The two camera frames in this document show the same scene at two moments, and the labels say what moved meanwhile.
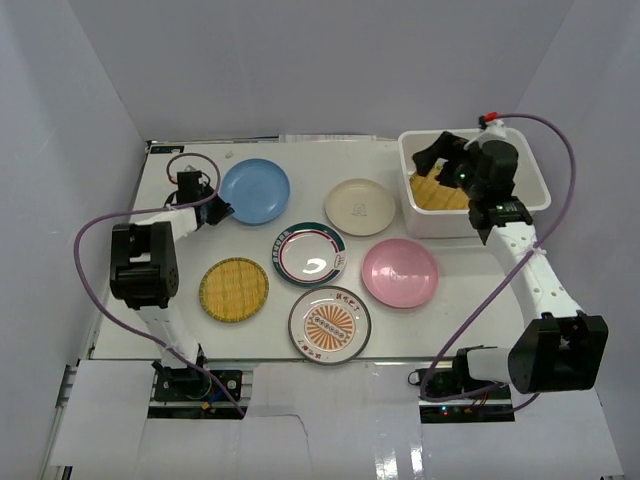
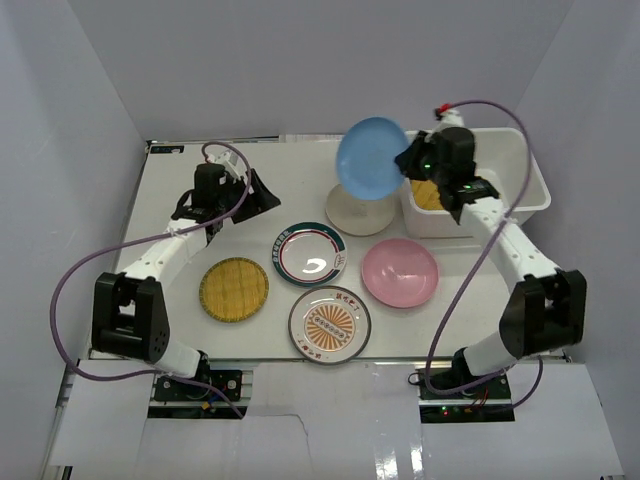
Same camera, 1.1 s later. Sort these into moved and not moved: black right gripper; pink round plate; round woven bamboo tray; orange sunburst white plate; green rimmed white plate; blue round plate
Moved: blue round plate; black right gripper
Not moved: round woven bamboo tray; green rimmed white plate; pink round plate; orange sunburst white plate
